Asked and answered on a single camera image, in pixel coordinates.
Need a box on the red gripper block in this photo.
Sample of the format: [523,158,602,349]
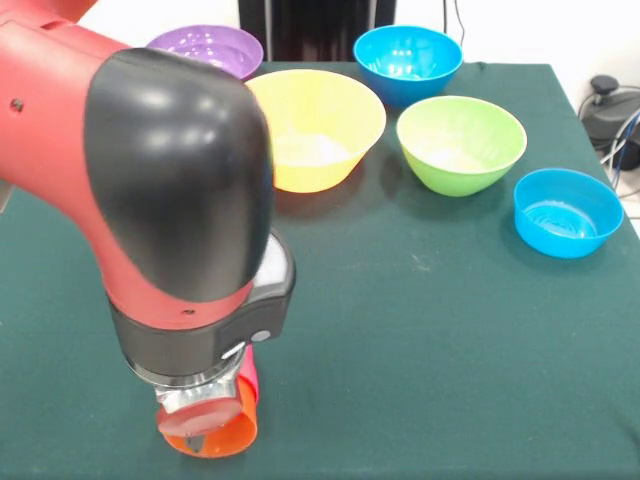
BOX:
[154,382,245,455]

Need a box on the orange-red cup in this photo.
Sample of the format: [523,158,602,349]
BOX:
[163,376,261,459]

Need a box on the pink cup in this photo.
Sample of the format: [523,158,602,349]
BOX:
[238,343,261,404]

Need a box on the large orange bowl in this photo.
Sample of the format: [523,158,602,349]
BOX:
[243,69,388,194]

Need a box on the dark green tablecloth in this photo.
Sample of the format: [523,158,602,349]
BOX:
[0,59,640,480]

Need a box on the purple bowl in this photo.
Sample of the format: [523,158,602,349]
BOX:
[145,24,265,81]

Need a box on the large green bowl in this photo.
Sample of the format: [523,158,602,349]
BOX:
[396,95,529,198]

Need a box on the deep blue bowl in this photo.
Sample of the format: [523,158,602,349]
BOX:
[352,24,465,110]

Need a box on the shallow blue bowl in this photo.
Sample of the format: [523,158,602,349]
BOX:
[513,167,625,260]

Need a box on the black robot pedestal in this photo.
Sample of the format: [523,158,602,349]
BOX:
[238,0,396,62]

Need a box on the tangle of cables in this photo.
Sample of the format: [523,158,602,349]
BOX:
[599,112,640,196]

